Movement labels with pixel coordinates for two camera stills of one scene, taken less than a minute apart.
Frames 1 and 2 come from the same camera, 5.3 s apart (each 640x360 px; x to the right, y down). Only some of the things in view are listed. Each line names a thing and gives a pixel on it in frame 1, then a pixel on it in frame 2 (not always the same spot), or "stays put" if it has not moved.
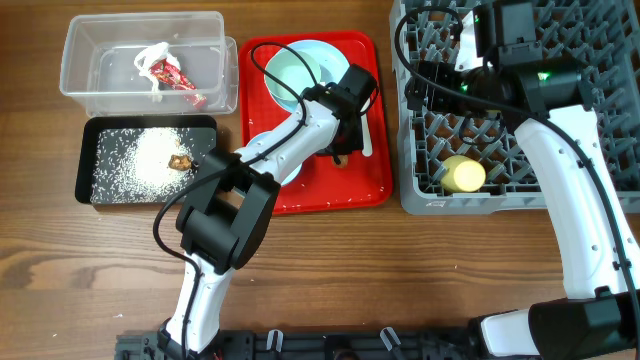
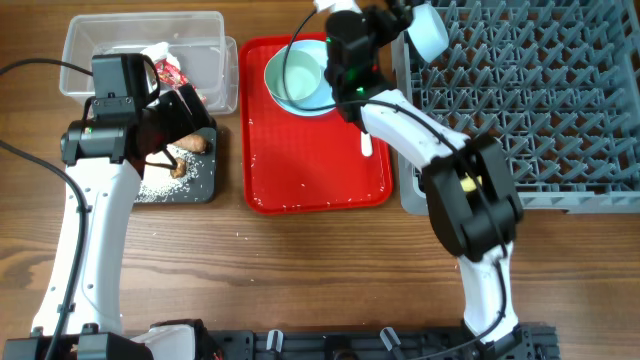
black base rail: x=314 y=344 stays put
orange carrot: x=343 y=158 to x=193 y=142
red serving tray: x=323 y=182 stays put
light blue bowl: x=262 y=141 to x=428 y=31
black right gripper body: x=469 y=81 to x=378 y=32
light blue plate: x=331 y=64 stays put
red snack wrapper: x=178 y=81 stays put
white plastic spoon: x=366 y=139 stays put
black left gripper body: x=346 y=144 to x=171 y=118
